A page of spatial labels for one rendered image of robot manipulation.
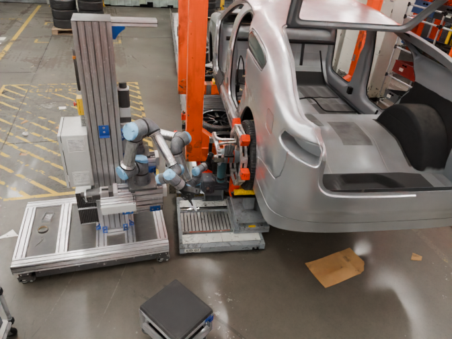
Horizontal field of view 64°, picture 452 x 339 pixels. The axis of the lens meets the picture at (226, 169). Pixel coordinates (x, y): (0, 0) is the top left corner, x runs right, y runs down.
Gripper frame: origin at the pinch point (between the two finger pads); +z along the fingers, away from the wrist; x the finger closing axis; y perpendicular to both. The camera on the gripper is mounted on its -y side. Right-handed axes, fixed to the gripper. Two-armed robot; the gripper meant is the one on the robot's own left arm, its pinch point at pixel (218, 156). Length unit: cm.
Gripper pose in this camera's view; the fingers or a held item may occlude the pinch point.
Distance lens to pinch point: 346.3
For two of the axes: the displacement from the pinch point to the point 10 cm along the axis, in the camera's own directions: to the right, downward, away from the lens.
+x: 7.9, 4.4, -4.3
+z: 6.0, -3.9, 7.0
